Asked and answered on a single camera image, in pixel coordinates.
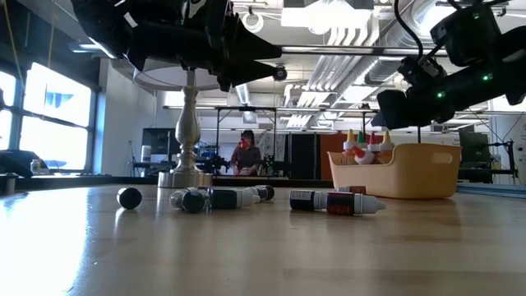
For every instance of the gray side table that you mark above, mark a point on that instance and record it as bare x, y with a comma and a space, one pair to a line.
501, 191

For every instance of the black background monitor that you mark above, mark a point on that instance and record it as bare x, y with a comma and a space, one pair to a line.
158, 141

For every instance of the dark background monitor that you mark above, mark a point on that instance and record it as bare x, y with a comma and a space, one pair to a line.
474, 148

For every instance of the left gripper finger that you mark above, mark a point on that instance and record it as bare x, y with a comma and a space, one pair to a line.
250, 47
246, 74

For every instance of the red-capped maroon coloring bottle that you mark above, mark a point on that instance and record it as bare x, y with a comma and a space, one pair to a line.
373, 141

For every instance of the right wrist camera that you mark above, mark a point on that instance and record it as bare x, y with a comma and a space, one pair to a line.
423, 72

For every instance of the small green food coloring bottle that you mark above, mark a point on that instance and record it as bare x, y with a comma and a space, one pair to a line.
194, 201

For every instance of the black partition panel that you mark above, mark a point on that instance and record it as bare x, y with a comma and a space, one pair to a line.
302, 154

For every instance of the black ceiling dome camera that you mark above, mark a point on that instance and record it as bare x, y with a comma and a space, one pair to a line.
281, 74

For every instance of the black equipment stand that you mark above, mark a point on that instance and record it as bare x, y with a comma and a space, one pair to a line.
511, 160

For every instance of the black aluminium table frame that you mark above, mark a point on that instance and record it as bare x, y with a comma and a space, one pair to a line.
82, 181

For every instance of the silver ventilation duct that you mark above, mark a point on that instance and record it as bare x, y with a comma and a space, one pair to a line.
382, 67

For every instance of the yellow-capped orange coloring bottle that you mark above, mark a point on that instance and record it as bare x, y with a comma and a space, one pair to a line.
386, 148
350, 148

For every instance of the large window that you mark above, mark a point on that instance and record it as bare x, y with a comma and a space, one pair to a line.
57, 135

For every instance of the background black robot arm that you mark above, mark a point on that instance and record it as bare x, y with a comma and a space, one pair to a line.
273, 164
215, 164

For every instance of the white shade silver table lamp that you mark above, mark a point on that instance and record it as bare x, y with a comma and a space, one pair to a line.
187, 127

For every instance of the yellow plastic basket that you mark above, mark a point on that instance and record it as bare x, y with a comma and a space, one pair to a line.
411, 177

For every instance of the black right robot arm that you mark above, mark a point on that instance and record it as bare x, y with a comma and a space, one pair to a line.
493, 82

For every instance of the white cylinder container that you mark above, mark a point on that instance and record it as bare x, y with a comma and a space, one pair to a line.
146, 154

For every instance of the small clear bottle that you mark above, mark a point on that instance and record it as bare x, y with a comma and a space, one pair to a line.
35, 166

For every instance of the person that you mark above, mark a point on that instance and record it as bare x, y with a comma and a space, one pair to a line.
245, 158

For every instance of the orange-capped red coloring bottle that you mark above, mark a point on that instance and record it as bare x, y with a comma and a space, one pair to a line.
363, 155

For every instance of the white ceiling light fixture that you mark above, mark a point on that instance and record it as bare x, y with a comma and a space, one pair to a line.
324, 17

